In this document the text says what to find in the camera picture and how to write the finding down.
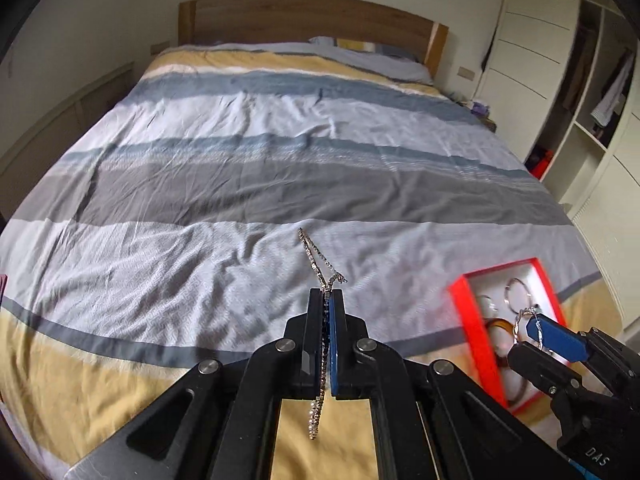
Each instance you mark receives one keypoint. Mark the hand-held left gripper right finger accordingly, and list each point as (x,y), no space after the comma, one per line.
(336,355)

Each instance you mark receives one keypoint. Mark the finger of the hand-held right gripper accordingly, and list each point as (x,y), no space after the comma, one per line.
(557,337)
(537,362)

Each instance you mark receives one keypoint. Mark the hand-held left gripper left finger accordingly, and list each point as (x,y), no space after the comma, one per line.
(312,350)

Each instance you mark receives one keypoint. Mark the red cardboard box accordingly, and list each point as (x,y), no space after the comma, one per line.
(470,330)

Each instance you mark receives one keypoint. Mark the dark brown bangle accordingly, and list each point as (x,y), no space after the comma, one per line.
(520,395)

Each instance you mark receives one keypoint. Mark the silver bangle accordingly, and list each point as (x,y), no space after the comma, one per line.
(506,292)

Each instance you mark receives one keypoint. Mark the small silver hoop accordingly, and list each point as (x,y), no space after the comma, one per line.
(491,305)

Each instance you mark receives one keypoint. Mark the red bag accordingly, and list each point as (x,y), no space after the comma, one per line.
(542,162)

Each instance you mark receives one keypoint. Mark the open closet shelves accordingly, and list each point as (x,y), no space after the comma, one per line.
(600,160)

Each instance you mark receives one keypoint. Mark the striped duvet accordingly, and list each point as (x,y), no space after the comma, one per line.
(225,170)

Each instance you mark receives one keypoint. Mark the wooden nightstand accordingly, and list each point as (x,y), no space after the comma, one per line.
(482,122)

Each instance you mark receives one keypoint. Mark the tissue box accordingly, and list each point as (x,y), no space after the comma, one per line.
(479,108)

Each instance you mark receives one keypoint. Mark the hanging striped garment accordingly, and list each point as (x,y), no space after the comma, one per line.
(607,100)

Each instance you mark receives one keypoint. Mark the white wardrobe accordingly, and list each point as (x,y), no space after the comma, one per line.
(530,50)

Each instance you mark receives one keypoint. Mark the grey pillow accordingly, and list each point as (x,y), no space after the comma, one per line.
(380,62)

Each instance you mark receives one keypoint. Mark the pink phone case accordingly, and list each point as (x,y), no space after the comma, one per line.
(3,287)

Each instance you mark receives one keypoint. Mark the wooden headboard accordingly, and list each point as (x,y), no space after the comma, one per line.
(300,17)

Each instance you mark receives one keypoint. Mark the wall socket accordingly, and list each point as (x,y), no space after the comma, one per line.
(466,73)
(160,48)

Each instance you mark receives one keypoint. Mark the low wall cabinet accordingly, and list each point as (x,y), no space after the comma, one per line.
(60,125)

